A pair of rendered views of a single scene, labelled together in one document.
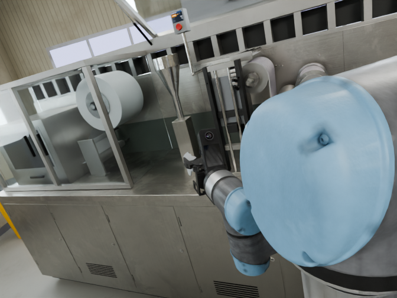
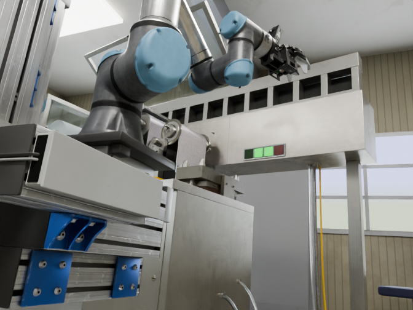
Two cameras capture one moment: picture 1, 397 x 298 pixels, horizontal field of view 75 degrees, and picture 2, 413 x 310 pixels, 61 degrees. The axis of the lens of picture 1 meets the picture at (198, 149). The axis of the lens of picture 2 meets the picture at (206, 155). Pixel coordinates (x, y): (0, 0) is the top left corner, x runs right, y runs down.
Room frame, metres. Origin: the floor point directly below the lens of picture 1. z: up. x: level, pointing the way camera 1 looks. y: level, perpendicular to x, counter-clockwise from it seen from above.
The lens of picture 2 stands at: (-0.61, -1.09, 0.59)
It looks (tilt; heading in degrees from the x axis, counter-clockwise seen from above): 17 degrees up; 11
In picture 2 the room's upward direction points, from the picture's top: 5 degrees clockwise
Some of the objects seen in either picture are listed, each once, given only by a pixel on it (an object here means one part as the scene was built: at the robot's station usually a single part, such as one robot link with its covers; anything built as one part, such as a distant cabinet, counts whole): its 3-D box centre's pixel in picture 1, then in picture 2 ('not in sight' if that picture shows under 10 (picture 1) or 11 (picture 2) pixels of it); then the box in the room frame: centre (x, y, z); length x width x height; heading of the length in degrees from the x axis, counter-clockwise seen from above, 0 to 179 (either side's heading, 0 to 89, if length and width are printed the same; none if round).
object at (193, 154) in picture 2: not in sight; (191, 160); (1.18, -0.65, 1.11); 0.23 x 0.01 x 0.18; 154
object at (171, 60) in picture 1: (166, 61); not in sight; (1.51, 0.05, 1.50); 0.14 x 0.14 x 0.06
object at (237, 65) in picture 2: not in sight; (235, 65); (0.23, -0.98, 1.12); 0.11 x 0.08 x 0.11; 52
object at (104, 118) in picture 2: not in sight; (113, 130); (0.10, -0.72, 0.87); 0.15 x 0.15 x 0.10
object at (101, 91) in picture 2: not in sight; (122, 84); (0.09, -0.73, 0.98); 0.13 x 0.12 x 0.14; 52
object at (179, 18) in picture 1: (179, 21); not in sight; (1.37, -0.06, 1.66); 0.07 x 0.07 x 0.10; 64
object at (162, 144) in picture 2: not in sight; (157, 165); (1.08, -0.50, 1.05); 0.06 x 0.05 x 0.31; 154
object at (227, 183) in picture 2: not in sight; (228, 187); (1.14, -0.87, 0.97); 0.10 x 0.03 x 0.11; 154
